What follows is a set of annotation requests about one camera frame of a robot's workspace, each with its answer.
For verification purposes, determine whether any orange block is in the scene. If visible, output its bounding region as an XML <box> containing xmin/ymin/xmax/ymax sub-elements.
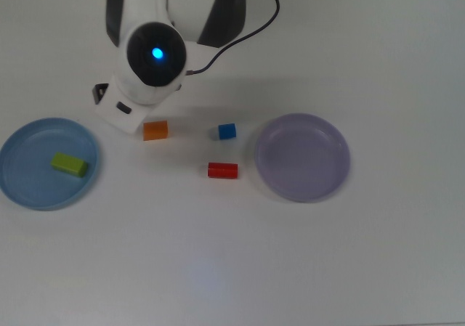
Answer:
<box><xmin>142</xmin><ymin>120</ymin><xmax>170</xmax><ymax>142</ymax></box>

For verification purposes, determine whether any green rectangular block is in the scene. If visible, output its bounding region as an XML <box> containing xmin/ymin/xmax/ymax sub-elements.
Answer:
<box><xmin>49</xmin><ymin>151</ymin><xmax>89</xmax><ymax>178</ymax></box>

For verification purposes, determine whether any blue plate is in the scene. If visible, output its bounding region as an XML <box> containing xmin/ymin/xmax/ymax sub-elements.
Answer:
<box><xmin>0</xmin><ymin>117</ymin><xmax>102</xmax><ymax>211</ymax></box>

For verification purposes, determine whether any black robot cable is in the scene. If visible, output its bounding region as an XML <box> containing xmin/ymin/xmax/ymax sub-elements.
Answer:
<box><xmin>187</xmin><ymin>0</ymin><xmax>280</xmax><ymax>77</ymax></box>

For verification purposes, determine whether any purple plate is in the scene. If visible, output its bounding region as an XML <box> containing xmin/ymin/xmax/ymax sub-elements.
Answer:
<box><xmin>254</xmin><ymin>113</ymin><xmax>352</xmax><ymax>203</ymax></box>

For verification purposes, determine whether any red cylinder block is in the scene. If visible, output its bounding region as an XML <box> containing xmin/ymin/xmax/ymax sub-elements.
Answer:
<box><xmin>206</xmin><ymin>161</ymin><xmax>240</xmax><ymax>179</ymax></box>

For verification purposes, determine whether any blue hexagonal block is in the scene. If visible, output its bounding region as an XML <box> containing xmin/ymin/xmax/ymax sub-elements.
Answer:
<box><xmin>208</xmin><ymin>123</ymin><xmax>238</xmax><ymax>142</ymax></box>

